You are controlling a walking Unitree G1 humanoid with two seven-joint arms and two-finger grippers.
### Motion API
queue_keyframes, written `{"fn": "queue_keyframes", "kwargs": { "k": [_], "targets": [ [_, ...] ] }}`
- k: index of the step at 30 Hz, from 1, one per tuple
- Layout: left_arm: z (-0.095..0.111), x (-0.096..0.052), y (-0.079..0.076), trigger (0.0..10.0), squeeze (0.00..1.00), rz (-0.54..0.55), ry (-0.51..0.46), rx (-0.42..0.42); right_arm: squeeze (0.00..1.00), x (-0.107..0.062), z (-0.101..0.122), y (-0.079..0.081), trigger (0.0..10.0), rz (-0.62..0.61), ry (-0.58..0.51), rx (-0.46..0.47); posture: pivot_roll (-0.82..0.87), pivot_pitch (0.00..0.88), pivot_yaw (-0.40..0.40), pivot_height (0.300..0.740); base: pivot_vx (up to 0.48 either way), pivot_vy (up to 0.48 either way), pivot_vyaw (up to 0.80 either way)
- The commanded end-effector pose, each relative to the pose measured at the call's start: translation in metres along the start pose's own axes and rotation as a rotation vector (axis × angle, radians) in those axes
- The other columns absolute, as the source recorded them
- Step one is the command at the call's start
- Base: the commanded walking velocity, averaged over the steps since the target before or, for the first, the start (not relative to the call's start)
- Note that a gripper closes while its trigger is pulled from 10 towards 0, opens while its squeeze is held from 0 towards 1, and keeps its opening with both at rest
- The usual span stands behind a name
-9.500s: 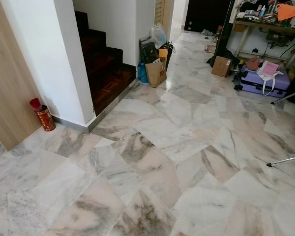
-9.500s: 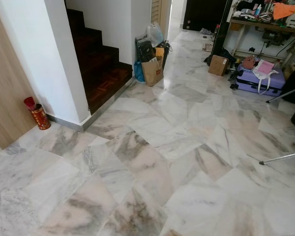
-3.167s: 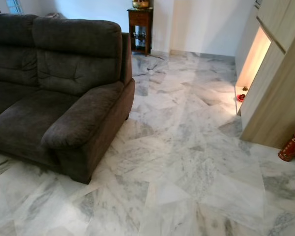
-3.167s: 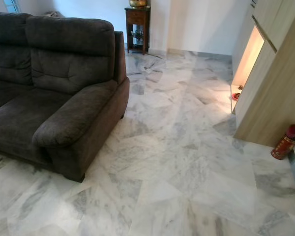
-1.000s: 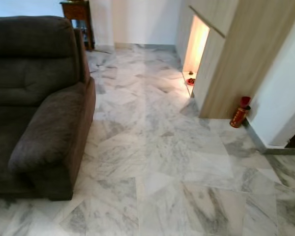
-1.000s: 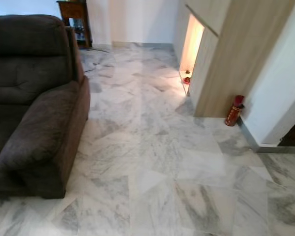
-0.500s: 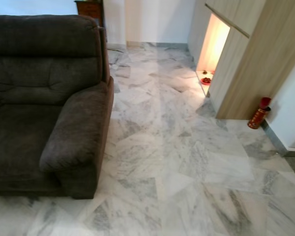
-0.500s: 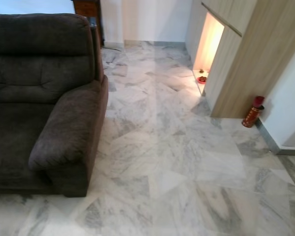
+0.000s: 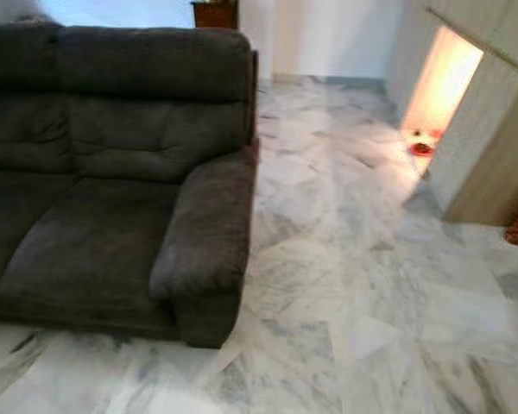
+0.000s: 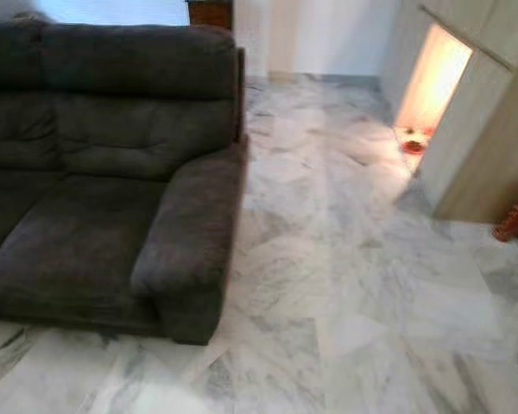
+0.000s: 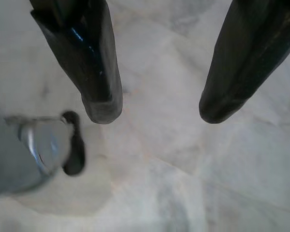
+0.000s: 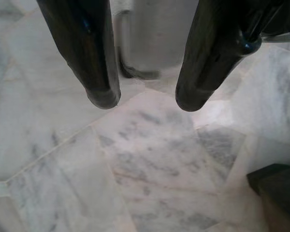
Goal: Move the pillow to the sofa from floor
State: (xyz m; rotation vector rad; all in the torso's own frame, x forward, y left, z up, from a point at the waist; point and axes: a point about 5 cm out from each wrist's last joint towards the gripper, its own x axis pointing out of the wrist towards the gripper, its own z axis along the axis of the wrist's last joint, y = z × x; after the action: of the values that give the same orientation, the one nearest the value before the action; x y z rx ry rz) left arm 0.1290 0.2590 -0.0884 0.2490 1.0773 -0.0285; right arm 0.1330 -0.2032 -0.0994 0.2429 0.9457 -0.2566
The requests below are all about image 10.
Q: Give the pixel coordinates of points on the red ribbed vase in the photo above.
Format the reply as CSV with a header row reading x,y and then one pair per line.
x,y
511,222

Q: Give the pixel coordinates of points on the beige wooden cabinet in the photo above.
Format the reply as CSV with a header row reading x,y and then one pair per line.
x,y
479,147

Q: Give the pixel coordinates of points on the dark brown wooden furniture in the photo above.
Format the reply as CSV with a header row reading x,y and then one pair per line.
x,y
210,14

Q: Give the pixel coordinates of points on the dark grey fabric sofa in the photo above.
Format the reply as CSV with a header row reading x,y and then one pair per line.
x,y
112,138

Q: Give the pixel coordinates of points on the small red bowl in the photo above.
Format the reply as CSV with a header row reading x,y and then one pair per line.
x,y
413,147

